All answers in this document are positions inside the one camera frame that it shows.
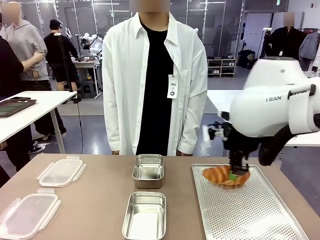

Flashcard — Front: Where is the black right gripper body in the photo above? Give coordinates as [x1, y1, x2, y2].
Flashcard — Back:
[221, 124, 251, 165]

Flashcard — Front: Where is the small golden croissant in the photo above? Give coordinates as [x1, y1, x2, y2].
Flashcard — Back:
[202, 165, 232, 184]

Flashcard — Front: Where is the translucent plastic container lid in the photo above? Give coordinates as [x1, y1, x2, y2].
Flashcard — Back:
[0, 188, 62, 240]
[36, 154, 87, 188]

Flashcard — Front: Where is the white sleeved left forearm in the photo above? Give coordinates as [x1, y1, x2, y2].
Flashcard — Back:
[176, 97, 209, 155]

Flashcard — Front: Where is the white sleeved right forearm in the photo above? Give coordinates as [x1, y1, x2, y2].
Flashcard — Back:
[102, 97, 122, 154]

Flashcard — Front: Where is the stainless steel container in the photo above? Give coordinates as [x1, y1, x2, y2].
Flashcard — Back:
[131, 154, 165, 190]
[121, 191, 167, 240]

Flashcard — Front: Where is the perforated metal baking tray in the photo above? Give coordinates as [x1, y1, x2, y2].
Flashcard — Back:
[191, 163, 311, 240]

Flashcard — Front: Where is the wooden shoe rack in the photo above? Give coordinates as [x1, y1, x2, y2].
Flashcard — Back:
[206, 57, 238, 79]

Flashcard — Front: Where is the white name tag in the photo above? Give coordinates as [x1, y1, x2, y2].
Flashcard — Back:
[166, 73, 179, 99]

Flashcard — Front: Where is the hanging grey garment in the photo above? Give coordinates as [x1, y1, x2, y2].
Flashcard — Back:
[298, 32, 320, 61]

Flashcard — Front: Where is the person in white shirt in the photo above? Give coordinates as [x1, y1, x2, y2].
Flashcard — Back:
[101, 4, 209, 157]

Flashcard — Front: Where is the grey plastic stool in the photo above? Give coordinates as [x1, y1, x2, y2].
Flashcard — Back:
[79, 81, 98, 100]

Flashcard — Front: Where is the black tripod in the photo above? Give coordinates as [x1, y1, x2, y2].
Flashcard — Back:
[57, 36, 81, 103]

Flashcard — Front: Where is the person in black cap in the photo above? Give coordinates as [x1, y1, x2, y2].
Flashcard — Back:
[43, 18, 80, 92]

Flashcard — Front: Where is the white side table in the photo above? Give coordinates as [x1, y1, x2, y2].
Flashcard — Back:
[0, 90, 78, 154]

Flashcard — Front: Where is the brown serving tray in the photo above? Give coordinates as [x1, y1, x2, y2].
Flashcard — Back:
[0, 96, 38, 118]

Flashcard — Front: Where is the person in grey hoodie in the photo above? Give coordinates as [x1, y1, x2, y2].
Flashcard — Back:
[1, 2, 50, 82]

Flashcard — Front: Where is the person in dark clothes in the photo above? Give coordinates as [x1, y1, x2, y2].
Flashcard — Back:
[0, 14, 33, 173]

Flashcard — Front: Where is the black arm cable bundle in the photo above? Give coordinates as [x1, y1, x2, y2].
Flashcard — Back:
[258, 124, 302, 166]

